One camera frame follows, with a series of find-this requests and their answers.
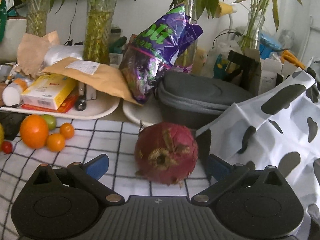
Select torn brown paper bag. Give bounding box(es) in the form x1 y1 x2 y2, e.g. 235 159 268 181
17 31 60 79

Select brown padded envelope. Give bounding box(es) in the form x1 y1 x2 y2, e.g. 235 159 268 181
43 57 139 105

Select red dragon fruit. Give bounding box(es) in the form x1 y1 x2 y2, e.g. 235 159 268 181
134 122 199 186

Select small tangerine front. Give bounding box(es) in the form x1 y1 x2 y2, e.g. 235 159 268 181
46 133 65 152

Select middle glass plant vase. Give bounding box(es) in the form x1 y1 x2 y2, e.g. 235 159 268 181
82 0 117 64

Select green lime by tray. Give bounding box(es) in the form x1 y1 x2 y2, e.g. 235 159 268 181
41 114 57 131

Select glass plant vase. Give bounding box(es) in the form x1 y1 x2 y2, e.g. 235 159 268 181
82 0 117 64
26 0 50 37

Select checkered white tablecloth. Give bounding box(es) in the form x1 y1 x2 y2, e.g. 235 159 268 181
1 119 210 239

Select large orange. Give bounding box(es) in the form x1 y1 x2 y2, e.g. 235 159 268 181
20 114 49 150

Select purple snack bag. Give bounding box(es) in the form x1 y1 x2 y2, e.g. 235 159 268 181
119 3 203 104

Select black flat device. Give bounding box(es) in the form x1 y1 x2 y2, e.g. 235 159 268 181
0 112 27 141

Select cream oval tray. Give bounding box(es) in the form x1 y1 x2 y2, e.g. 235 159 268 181
1 92 120 120

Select yellow-green mango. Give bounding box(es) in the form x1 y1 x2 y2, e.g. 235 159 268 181
0 124 4 148

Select small tangerine back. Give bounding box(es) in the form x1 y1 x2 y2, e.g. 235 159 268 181
60 122 75 140

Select white cylinder bottle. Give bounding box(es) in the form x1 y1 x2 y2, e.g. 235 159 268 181
2 78 28 107

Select yellow white box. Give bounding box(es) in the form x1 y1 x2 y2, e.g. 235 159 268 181
22 74 77 110

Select red cherry tomato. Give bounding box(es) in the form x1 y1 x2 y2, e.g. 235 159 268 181
1 141 13 154

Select left glass plant vase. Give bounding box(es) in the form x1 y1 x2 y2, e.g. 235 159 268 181
26 0 50 37

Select grey zip case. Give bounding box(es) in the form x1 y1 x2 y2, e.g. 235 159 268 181
156 70 253 129

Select small tangerine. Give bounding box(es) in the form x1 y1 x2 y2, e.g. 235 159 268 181
60 122 75 140
46 133 65 152

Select cow-print cloth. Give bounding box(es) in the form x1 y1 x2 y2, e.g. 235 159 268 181
196 60 319 239

